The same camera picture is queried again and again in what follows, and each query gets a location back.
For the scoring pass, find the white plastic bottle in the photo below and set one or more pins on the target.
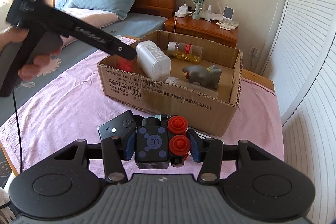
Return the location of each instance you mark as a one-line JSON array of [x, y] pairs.
[[152, 58]]

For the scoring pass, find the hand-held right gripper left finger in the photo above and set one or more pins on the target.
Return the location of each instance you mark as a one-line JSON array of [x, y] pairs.
[[128, 145]]

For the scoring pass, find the red toy car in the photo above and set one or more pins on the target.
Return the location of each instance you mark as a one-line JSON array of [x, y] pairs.
[[126, 65]]

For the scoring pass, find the person's left hand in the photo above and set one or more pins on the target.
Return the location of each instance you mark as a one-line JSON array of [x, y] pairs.
[[39, 64]]

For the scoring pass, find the cardboard box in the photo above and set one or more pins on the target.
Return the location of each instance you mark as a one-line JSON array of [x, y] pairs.
[[157, 100]]

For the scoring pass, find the white remote control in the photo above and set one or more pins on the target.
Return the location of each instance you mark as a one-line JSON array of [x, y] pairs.
[[229, 26]]

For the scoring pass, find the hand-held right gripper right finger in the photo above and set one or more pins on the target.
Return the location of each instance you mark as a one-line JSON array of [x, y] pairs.
[[194, 148]]

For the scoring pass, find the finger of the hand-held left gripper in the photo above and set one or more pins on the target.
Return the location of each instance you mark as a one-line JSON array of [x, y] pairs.
[[99, 41]]

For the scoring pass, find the white power strip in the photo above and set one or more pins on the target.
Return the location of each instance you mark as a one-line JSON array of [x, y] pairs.
[[183, 13]]

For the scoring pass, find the grey rubber toy figure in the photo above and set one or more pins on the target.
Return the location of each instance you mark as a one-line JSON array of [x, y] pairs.
[[202, 77]]

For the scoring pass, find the pink towel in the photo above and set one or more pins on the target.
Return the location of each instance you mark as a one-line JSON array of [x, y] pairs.
[[65, 103]]

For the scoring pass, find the black rectangular case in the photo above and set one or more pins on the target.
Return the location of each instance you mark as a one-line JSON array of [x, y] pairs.
[[115, 127]]

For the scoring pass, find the clear small bottle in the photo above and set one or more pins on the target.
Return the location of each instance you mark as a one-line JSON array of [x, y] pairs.
[[208, 14]]

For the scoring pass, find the white wall outlet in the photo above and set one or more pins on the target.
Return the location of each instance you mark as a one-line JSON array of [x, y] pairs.
[[254, 50]]

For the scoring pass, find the white louvered closet door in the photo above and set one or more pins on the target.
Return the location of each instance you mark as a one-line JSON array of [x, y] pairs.
[[315, 134], [302, 29]]

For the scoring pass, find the clear plastic jar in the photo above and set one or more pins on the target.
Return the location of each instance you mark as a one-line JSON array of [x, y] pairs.
[[172, 79]]

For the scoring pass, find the phone on white stand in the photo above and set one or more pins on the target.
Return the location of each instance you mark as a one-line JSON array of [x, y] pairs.
[[227, 12]]

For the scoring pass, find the capsule bottle with silver cap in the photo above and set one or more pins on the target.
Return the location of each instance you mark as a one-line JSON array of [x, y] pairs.
[[189, 52]]

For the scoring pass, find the wooden nightstand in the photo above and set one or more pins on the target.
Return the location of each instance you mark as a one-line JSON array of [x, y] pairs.
[[204, 29]]

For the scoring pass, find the black toy block red wheels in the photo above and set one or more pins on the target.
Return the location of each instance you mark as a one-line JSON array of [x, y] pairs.
[[152, 144]]

